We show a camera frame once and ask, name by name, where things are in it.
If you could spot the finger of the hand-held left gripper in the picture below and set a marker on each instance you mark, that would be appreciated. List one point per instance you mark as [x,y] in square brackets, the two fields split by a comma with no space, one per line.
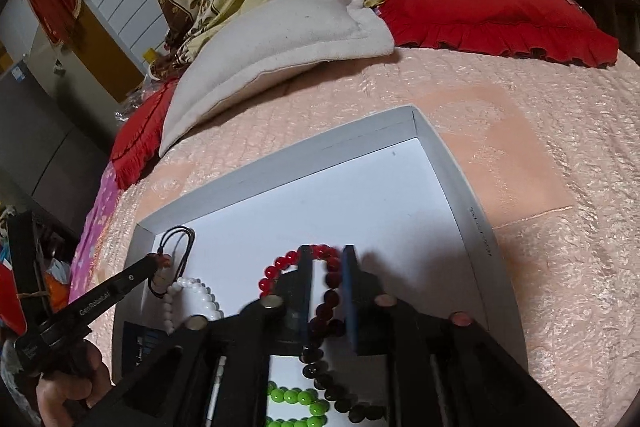
[147,268]

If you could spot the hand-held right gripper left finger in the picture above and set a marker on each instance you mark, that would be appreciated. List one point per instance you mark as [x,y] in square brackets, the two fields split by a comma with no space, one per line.
[305,292]

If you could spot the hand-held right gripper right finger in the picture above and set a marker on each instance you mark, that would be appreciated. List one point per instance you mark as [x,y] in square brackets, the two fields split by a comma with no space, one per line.
[350,302]

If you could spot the blue hair claw clip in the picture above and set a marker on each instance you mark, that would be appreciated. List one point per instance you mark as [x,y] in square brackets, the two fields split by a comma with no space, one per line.
[137,342]

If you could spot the shallow white cardboard box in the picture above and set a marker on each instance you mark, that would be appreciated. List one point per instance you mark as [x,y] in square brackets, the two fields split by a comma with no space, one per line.
[390,207]

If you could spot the person's left hand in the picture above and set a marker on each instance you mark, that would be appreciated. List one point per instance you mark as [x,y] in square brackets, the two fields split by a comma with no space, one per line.
[75,394]

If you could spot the orange plastic basket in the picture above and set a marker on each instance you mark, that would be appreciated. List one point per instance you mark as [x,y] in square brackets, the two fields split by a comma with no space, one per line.
[57,289]

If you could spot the purple floral sheet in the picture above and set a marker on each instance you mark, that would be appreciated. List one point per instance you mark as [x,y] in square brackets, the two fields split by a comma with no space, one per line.
[97,227]

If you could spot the small red frilled pillow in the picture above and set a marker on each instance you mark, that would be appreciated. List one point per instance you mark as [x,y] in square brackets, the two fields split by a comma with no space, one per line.
[142,132]

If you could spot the grey refrigerator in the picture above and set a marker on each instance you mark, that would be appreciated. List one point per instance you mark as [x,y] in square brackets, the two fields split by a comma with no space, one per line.
[45,137]

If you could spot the clear plastic bag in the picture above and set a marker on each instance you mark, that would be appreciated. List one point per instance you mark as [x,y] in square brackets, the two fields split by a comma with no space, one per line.
[137,99]

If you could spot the white pillow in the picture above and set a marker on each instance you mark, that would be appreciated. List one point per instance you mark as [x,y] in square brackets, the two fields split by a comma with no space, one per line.
[280,42]

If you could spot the large red frilled pillow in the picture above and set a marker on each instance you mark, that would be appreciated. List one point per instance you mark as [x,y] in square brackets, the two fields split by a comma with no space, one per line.
[490,7]

